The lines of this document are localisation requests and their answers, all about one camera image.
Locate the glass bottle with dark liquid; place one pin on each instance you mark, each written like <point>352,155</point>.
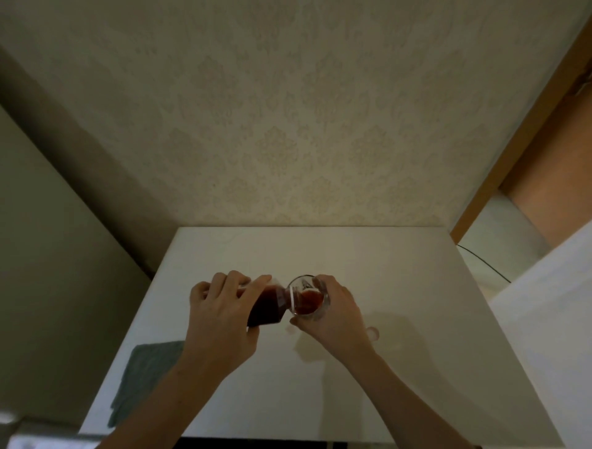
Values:
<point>268,305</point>

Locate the white appliance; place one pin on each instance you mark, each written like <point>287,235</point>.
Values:
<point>37,432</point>

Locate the person's right hand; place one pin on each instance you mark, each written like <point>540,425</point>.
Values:
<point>340,328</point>

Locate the clear drinking glass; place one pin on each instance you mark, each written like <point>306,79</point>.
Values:
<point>309,300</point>

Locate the white cabinet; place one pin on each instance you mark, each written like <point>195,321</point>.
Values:
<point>550,351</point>

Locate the person's left hand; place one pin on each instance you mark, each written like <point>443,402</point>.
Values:
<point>219,324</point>

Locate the wooden door frame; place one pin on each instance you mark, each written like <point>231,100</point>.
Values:
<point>522,134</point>

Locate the person's right thumb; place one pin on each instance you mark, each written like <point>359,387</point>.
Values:
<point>305,324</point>

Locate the person's left forearm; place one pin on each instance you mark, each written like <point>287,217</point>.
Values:
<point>162,402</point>

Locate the grey-green cloth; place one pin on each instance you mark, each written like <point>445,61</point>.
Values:
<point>143,374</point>

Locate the person's right forearm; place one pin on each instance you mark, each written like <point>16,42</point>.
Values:
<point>407,402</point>

